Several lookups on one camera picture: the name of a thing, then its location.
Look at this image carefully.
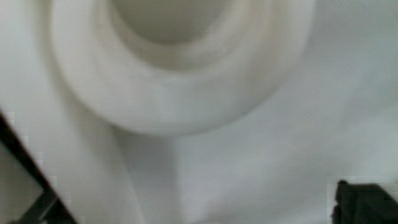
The white square tabletop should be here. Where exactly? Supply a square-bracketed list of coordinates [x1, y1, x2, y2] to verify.
[0, 0, 398, 224]

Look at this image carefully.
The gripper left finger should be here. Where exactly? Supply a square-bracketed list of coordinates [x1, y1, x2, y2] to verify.
[0, 114, 76, 224]

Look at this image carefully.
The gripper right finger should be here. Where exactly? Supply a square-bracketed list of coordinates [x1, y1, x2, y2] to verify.
[330, 180, 398, 224]

